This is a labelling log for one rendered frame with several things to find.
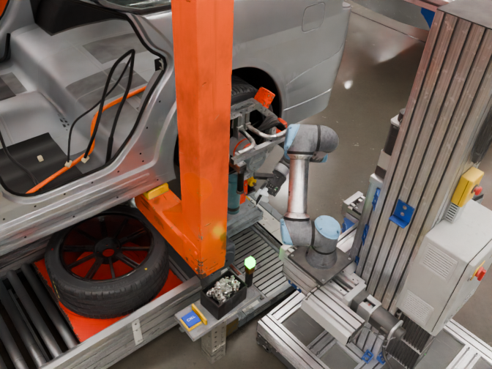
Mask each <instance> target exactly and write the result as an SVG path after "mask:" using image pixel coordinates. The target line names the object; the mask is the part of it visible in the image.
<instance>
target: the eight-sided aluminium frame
mask: <svg viewBox="0 0 492 369"><path fill-rule="evenodd" d="M254 110H257V111H259V112H260V113H262V114H263V115H265V117H267V116H274V117H276V118H277V116H276V115H275V114H274V113H273V112H271V111H270V110H269V109H267V108H266V107H264V106H262V104H261V103H260V102H259V101H257V100H255V99H254V98H250V99H248V100H245V101H243V102H240V103H238V104H236V105H232V106H231V118H230V120H232V119H235V118H236V117H238V116H242V115H244V114H246V113H248V112H251V111H254ZM276 130H277V128H276V127H273V128H271V129H268V130H265V134H267V135H274V134H276ZM274 147H275V146H273V147H271V148H269V149H267V150H265V151H264V152H265V153H266V158H267V157H268V155H269V154H270V152H271V151H272V150H273V149H274ZM257 170H258V169H256V170H250V169H249V168H248V167H247V170H246V171H245V177H244V180H246V179H249V178H251V177H252V176H253V173H254V172H256V171H257Z"/></svg>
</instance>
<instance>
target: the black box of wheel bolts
mask: <svg viewBox="0 0 492 369"><path fill-rule="evenodd" d="M200 293H201V305H202V306H204V307H205V308H206V309H207V310H208V311H209V312H210V313H211V314H212V315H213V316H214V317H215V318H216V319H217V320H220V319H221V318H222V317H224V315H226V314H227V313H228V312H230V311H231V310H233V309H234V308H235V307H236V306H237V305H238V304H240V303H241V302H242V301H244V300H245V299H246V295H247V284H246V283H245V282H244V281H242V280H241V279H240V278H239V277H237V276H236V275H235V274H234V273H233V272H232V271H231V270H230V269H228V270H227V271H225V272H224V273H223V274H222V275H220V276H219V277H217V278H216V279H214V280H213V281H212V282H211V283H209V284H208V285H206V286H205V287H203V288H202V289H201V290H200Z"/></svg>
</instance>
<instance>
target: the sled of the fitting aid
mask: <svg viewBox="0 0 492 369"><path fill-rule="evenodd" d="M246 198H247V199H248V200H249V201H250V202H251V203H252V204H254V203H253V202H252V201H251V200H250V198H248V197H247V196H246ZM254 205H255V204H254ZM255 206H256V205H255ZM263 214H264V211H262V210H261V209H260V208H259V207H258V206H256V210H255V211H254V212H251V213H250V214H248V215H246V216H244V217H243V218H241V219H239V220H237V221H235V222H234V223H232V224H230V225H227V232H226V235H227V236H228V238H230V237H231V236H233V235H235V234H237V233H239V232H240V231H242V230H244V229H246V228H248V227H249V226H251V225H253V224H254V223H257V222H258V221H260V220H262V219H263Z"/></svg>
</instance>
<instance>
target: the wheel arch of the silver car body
mask: <svg viewBox="0 0 492 369"><path fill-rule="evenodd" d="M231 74H232V75H236V76H238V77H240V78H241V79H243V80H244V81H246V82H248V83H249V84H250V85H252V86H254V87H255V88H257V89H259V88H260V87H264V88H265V89H268V90H270V91H271V92H272V93H274V94H275V97H274V99H273V101H272V102H271V105H272V110H273V113H274V114H275V115H276V116H277V117H278V118H279V117H280V118H281V119H283V96H282V92H281V89H280V86H279V84H278V82H277V81H276V79H275V77H274V76H273V75H272V74H271V73H270V72H268V71H267V70H265V69H264V68H261V67H257V66H251V65H248V66H241V67H236V68H233V69H232V73H231ZM177 136H178V132H177V134H176V138H177ZM175 144H176V140H175V143H174V148H175ZM172 164H173V172H174V150H173V159H172ZM174 177H175V179H176V174H175V172H174Z"/></svg>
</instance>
